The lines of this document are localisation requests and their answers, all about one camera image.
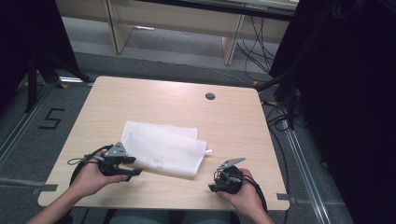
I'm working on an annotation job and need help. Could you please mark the person's right hand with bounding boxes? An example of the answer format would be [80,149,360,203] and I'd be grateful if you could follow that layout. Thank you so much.
[216,167,266,217]

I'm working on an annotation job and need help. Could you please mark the black floor cables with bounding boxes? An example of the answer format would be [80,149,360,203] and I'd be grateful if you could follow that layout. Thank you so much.
[262,98,295,200]

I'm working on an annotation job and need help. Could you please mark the white mesh laundry bag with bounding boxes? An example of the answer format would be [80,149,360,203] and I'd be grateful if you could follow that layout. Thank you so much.
[120,120,214,179]

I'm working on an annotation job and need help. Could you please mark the grey tape strip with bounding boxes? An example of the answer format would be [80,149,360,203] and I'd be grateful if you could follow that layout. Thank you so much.
[30,183,59,196]
[276,192,298,204]

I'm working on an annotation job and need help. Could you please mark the person's left hand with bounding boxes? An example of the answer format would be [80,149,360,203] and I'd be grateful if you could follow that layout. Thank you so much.
[69,148,129,199]

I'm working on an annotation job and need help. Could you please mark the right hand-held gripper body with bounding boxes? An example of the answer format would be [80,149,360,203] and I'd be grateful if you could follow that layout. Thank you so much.
[213,157,247,196]

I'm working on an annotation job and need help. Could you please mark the metal floor rail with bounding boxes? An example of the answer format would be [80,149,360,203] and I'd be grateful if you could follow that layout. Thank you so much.
[0,83,54,167]
[283,122,332,224]

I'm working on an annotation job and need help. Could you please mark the black metal stand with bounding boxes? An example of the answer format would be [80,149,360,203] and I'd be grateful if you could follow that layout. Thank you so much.
[23,51,92,114]
[255,69,302,131]

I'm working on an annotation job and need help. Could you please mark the black curtain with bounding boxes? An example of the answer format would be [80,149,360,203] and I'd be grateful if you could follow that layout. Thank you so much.
[268,0,396,224]
[0,0,79,108]

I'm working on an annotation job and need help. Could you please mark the hanging black cable bundle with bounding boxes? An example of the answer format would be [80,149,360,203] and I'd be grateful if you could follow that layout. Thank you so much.
[235,14,282,82]

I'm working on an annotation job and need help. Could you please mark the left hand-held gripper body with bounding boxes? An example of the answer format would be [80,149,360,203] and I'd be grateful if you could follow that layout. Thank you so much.
[98,141,130,177]

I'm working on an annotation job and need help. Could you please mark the person's legs in jeans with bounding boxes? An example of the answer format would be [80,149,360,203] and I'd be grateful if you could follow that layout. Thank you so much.
[107,209,241,224]

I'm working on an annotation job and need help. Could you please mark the light wooden desk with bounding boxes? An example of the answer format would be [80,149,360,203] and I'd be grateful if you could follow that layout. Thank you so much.
[55,0,301,66]

